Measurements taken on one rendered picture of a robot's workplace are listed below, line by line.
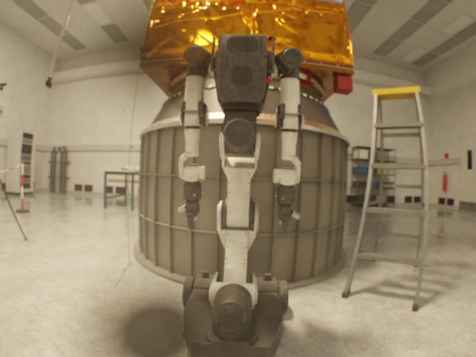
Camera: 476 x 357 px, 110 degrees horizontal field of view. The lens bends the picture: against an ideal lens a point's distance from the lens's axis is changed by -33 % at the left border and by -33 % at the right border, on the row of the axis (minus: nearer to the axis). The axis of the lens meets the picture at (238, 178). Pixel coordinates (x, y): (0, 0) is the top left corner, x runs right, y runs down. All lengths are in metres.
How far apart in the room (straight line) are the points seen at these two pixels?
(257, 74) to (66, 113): 9.33
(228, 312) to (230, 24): 2.16
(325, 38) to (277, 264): 1.94
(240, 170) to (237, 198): 0.13
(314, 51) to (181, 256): 2.01
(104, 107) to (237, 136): 8.28
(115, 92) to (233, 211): 8.13
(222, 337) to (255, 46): 1.11
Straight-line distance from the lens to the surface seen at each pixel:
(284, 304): 1.40
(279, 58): 1.14
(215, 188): 1.67
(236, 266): 1.15
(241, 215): 1.14
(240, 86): 1.00
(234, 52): 1.02
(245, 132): 0.89
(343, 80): 2.36
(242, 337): 0.97
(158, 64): 2.32
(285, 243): 1.78
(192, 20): 2.42
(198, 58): 1.14
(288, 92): 1.12
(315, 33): 2.40
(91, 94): 9.53
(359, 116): 8.69
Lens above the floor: 0.78
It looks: level
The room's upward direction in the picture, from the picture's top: 2 degrees clockwise
